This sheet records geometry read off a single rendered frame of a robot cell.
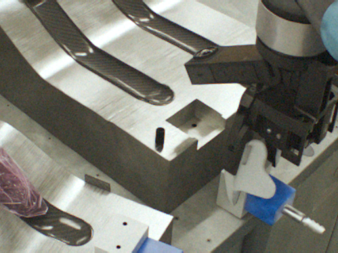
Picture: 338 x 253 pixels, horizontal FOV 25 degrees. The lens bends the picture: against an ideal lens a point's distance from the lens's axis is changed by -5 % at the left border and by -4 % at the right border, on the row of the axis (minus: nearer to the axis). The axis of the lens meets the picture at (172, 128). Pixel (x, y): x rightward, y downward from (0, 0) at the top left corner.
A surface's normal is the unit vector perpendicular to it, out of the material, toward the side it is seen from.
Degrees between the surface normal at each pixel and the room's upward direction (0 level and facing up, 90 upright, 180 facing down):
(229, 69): 90
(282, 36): 89
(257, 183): 75
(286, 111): 0
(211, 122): 90
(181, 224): 0
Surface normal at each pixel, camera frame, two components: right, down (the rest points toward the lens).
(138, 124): 0.06, -0.74
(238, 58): -0.36, -0.86
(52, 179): 0.43, -0.54
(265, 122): -0.64, 0.49
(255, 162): -0.60, 0.29
